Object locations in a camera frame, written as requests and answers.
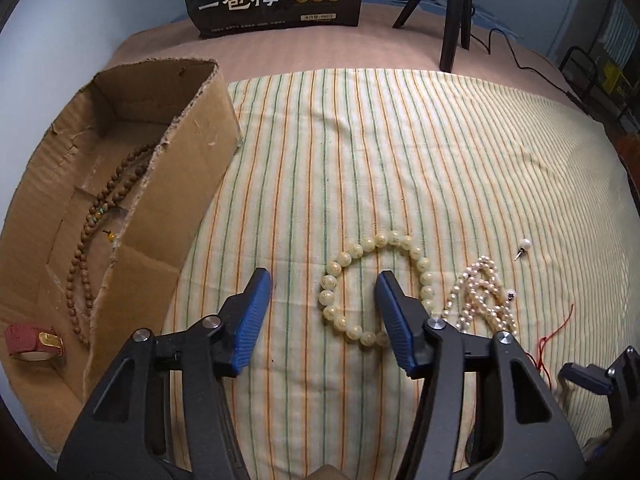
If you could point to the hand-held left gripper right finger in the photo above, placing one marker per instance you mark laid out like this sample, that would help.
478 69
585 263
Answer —
400 321

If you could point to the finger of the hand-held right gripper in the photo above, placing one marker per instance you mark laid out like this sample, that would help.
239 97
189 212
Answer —
590 379

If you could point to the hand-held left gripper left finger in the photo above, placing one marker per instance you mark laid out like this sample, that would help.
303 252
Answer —
248 319

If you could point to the cardboard box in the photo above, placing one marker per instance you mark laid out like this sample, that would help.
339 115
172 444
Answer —
120 200

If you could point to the striped cloth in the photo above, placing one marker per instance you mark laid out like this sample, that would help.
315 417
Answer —
400 200

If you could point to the pearl stud earring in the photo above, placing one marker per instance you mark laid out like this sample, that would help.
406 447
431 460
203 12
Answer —
523 246

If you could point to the black metal rack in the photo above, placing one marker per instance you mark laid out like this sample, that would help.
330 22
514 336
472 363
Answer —
600 60

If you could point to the black tripod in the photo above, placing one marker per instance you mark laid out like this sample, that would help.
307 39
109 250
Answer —
450 0

